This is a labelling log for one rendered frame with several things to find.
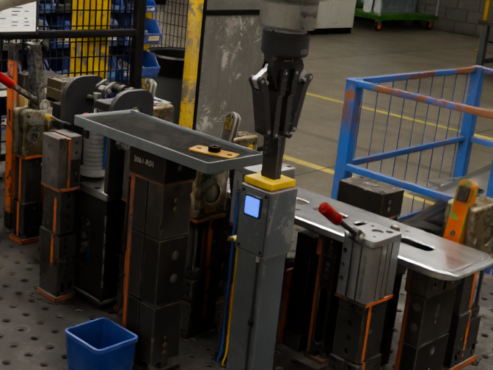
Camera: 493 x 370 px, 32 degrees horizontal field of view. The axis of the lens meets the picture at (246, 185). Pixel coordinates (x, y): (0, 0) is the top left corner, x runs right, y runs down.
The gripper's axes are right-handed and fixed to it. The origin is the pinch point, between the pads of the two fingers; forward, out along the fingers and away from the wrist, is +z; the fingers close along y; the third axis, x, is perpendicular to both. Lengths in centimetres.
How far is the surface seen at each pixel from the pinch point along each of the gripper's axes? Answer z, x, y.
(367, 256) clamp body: 15.8, -12.4, 12.7
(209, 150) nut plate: 2.3, 13.9, -0.6
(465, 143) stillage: 67, 137, 320
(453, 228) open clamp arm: 17.9, -9.9, 45.2
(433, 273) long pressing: 19.3, -18.8, 24.2
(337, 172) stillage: 68, 136, 206
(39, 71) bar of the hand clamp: 4, 94, 18
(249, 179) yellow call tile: 3.9, 1.8, -3.0
